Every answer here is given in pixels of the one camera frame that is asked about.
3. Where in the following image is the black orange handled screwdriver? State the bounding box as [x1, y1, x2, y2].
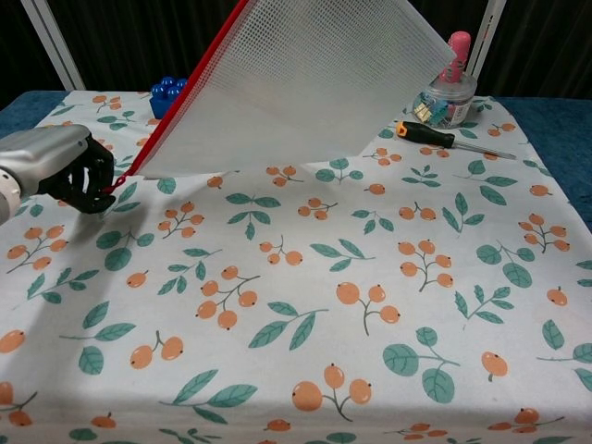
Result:
[396, 120, 518, 161]

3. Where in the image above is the floral fruit print tablecloth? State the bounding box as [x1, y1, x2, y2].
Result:
[0, 90, 592, 444]

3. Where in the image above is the white metal frame post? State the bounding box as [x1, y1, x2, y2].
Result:
[19, 0, 86, 92]
[464, 0, 507, 76]

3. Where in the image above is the blue table mat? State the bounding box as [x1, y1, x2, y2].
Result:
[0, 90, 592, 221]

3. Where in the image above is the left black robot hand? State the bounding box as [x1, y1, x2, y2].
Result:
[37, 133, 117, 215]

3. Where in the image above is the blue building block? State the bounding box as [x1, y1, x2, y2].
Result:
[148, 76, 190, 121]

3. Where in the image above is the pink patterned bottle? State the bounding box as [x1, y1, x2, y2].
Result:
[438, 31, 473, 84]

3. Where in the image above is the clear jar of binder clips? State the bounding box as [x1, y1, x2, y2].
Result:
[412, 73, 478, 130]

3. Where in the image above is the white mesh zipper pouch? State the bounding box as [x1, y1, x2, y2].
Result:
[102, 0, 458, 195]

